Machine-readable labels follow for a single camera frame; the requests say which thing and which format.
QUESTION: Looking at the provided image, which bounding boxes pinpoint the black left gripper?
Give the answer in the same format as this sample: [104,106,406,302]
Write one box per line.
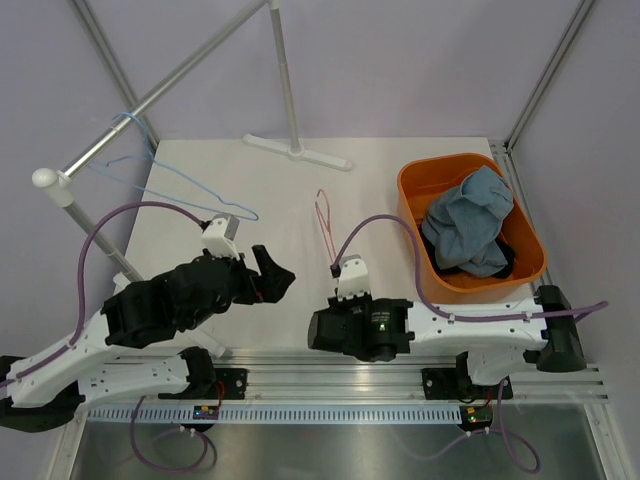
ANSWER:
[183,245,295,331]

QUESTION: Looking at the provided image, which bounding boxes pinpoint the pink wire hanger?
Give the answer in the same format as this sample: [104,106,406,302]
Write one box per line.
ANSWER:
[314,188,337,263]

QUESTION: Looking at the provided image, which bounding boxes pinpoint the blue wire hanger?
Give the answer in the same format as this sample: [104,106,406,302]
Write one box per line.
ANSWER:
[87,112,260,224]

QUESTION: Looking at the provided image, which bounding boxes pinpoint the black skirt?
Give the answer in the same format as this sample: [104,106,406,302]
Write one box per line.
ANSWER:
[433,238,515,280]

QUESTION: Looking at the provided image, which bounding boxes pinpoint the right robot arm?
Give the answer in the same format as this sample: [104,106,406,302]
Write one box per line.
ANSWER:
[308,285,586,400]

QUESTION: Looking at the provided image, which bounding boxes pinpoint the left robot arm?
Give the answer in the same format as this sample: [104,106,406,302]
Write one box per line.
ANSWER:
[1,245,295,433]

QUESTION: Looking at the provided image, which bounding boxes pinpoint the orange plastic basket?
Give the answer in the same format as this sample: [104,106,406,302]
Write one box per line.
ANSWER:
[397,153,547,304]

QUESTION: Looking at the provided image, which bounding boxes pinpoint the white garment rack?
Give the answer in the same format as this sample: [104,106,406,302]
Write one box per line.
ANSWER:
[32,1,354,356]

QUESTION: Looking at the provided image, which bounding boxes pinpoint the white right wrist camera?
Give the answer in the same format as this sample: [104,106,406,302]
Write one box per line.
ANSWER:
[331,255,371,301]

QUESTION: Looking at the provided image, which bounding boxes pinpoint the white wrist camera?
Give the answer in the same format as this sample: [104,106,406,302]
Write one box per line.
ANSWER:
[331,255,371,301]
[201,214,240,260]

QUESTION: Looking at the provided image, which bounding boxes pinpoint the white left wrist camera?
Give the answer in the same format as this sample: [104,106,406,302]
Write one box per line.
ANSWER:
[201,214,240,260]

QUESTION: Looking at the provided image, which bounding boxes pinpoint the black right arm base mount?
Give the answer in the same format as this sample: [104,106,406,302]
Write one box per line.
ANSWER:
[421,368,499,403]

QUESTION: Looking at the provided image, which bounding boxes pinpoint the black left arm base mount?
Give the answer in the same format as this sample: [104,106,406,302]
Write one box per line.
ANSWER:
[157,367,248,401]

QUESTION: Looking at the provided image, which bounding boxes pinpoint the white slotted cable duct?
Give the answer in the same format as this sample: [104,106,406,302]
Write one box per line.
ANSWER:
[88,403,462,425]

